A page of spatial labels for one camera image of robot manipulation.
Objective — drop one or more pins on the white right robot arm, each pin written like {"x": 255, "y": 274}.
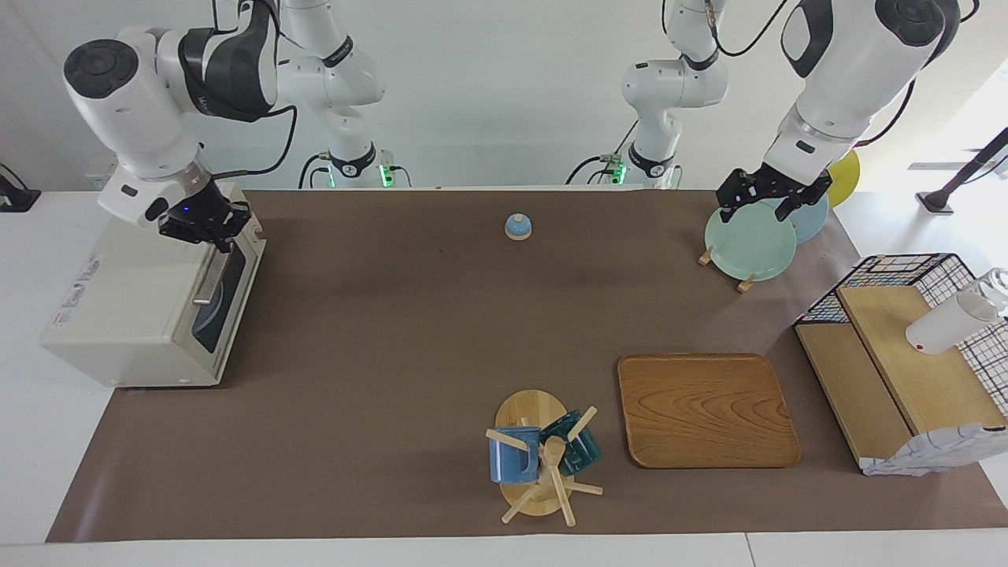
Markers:
{"x": 142, "y": 110}

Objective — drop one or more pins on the pale blue smooth plate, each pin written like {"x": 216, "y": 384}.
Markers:
{"x": 815, "y": 220}

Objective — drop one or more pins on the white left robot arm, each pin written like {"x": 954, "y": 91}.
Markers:
{"x": 850, "y": 71}

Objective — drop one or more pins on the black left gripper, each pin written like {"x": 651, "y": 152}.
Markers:
{"x": 776, "y": 187}

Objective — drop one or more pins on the black clamp block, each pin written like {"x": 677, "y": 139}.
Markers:
{"x": 17, "y": 198}

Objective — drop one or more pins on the black stand base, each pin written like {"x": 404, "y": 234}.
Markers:
{"x": 957, "y": 185}

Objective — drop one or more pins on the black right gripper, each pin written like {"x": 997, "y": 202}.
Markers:
{"x": 201, "y": 216}

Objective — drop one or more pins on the blue mug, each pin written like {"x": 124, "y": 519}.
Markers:
{"x": 512, "y": 461}

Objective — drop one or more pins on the brown table mat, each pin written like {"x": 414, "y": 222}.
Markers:
{"x": 441, "y": 331}

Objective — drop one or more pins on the beige toaster oven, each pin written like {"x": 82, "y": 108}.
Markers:
{"x": 118, "y": 299}

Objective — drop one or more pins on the white bottle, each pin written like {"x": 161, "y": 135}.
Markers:
{"x": 949, "y": 327}

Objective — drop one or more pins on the pale green plate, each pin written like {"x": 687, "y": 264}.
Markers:
{"x": 748, "y": 248}

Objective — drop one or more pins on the dark green mug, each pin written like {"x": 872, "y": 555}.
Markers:
{"x": 579, "y": 453}

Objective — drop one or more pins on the white patterned cloth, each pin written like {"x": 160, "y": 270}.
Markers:
{"x": 937, "y": 449}

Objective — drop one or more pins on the small blue knobbed lid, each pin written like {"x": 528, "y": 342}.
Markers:
{"x": 518, "y": 228}

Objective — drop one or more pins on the wooden step shelf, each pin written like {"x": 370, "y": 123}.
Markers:
{"x": 929, "y": 386}

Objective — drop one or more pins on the yellow plate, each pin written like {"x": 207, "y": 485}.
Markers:
{"x": 846, "y": 177}

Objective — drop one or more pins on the rectangular wooden tray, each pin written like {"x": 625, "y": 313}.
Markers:
{"x": 709, "y": 409}

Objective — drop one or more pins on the wooden mug tree stand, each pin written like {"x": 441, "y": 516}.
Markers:
{"x": 529, "y": 409}

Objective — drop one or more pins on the pale blue ribbed plate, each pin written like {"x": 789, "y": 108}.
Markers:
{"x": 209, "y": 315}

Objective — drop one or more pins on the wooden plate rack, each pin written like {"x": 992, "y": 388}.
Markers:
{"x": 746, "y": 285}

